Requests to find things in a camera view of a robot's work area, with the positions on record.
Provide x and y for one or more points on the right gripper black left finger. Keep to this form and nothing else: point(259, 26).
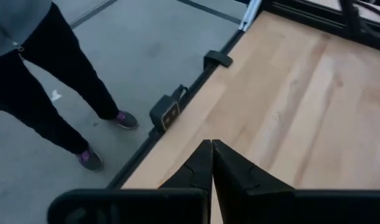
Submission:
point(196, 174)

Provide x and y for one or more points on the black table clamp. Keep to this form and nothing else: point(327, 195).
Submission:
point(217, 57)

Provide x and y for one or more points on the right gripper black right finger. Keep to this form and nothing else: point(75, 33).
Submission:
point(233, 177)

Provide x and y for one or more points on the person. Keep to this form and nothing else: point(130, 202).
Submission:
point(53, 53)

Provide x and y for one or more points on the white floor scrap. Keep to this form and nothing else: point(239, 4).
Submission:
point(56, 95)

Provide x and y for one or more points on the silver metal bar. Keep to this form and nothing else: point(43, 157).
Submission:
point(250, 14)

